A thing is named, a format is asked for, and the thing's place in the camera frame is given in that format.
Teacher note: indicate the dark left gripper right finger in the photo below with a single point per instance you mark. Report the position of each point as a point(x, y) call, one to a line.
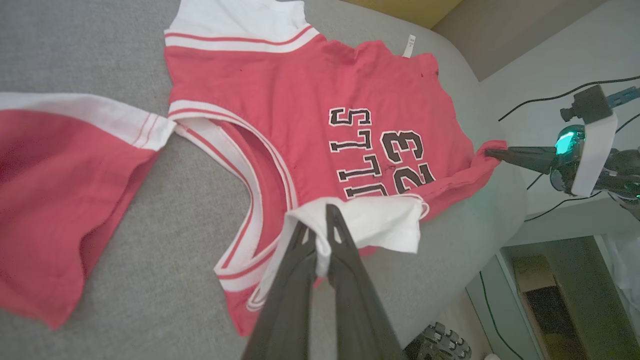
point(357, 320)

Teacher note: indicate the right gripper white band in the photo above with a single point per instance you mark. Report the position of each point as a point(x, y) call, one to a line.
point(592, 155)

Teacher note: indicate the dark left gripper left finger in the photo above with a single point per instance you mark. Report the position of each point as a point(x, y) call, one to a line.
point(285, 315)

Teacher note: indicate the red white basketball jersey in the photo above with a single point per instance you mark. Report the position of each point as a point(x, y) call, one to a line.
point(300, 90)

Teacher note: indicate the red white-striped shorts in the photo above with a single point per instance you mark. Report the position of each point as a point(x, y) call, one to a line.
point(60, 200)

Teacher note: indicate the black ribbed robot wheel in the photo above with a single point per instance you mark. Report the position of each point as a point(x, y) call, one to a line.
point(440, 342)

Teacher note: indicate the grey yellow sofa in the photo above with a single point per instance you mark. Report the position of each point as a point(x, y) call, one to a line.
point(200, 200)

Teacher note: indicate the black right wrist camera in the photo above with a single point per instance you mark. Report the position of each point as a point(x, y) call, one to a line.
point(590, 102)

